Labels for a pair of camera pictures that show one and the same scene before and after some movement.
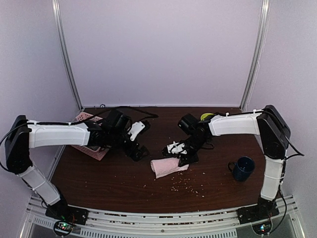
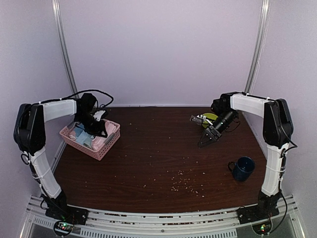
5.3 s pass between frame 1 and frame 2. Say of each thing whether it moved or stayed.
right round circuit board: stayed
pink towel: moved
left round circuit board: stayed
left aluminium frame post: stayed
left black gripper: moved
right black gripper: moved
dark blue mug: stayed
